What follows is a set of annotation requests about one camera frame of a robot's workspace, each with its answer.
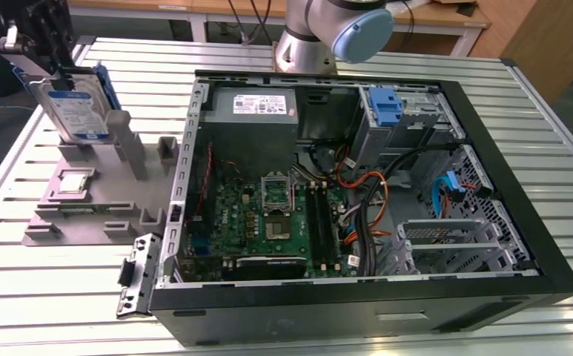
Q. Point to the hard disk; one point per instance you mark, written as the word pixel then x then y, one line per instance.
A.
pixel 76 111

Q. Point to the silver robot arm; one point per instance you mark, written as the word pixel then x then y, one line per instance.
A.
pixel 299 44

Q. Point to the metal disk bay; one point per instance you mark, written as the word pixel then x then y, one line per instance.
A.
pixel 455 246

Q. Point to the silver CPU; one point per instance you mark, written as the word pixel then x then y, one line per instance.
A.
pixel 74 182

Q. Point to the grey parts rack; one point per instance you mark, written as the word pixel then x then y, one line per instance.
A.
pixel 118 189

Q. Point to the green RAM stick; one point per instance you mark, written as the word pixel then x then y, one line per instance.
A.
pixel 86 210

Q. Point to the grey power supply unit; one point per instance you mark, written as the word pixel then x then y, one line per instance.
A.
pixel 247 144

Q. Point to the green motherboard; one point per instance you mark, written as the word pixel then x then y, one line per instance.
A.
pixel 227 200

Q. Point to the grey hinged slot retainer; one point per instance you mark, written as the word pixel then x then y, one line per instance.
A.
pixel 142 282

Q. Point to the CPU socket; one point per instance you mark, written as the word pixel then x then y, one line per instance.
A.
pixel 279 228

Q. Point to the blue drive bay latch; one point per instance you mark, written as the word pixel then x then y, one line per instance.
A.
pixel 385 107

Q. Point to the tall metal drive cage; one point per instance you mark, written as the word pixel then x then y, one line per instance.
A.
pixel 380 141

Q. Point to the black RAM slot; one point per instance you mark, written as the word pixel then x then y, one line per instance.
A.
pixel 319 226
pixel 331 226

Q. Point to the black graphics card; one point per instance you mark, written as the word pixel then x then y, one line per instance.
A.
pixel 267 265

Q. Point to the black PC case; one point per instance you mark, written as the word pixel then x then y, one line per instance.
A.
pixel 316 315

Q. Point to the brown wooden cabinet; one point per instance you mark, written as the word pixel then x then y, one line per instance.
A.
pixel 554 37

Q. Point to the wooden desk white frame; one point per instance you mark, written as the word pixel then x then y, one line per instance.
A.
pixel 118 3

